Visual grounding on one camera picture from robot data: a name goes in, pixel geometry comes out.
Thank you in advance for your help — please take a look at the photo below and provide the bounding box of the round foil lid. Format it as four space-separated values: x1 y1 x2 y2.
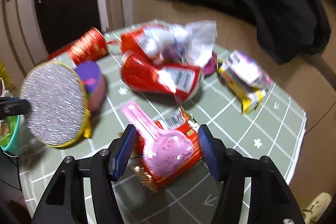
20 61 92 147

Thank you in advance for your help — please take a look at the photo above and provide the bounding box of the red snack wrapper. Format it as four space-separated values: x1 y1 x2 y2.
131 106 203 192

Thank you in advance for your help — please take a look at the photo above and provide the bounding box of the green checked tablecloth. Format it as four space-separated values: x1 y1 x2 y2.
19 25 307 223

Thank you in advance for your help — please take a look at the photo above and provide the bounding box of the silver pink snack wrapper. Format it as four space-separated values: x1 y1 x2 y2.
226 50 273 90

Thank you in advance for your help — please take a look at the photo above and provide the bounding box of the white tissue paper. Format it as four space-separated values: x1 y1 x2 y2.
135 20 218 68

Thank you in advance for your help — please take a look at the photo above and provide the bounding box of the green trash bin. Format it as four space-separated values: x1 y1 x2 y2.
1 115 22 157

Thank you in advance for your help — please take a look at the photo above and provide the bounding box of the red drink can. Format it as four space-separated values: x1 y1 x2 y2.
48 27 108 65

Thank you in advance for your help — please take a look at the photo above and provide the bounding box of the red plastic bag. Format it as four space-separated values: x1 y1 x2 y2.
120 24 204 103

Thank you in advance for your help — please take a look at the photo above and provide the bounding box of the yellow candy bar wrapper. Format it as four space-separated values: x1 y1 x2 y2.
218 61 267 114

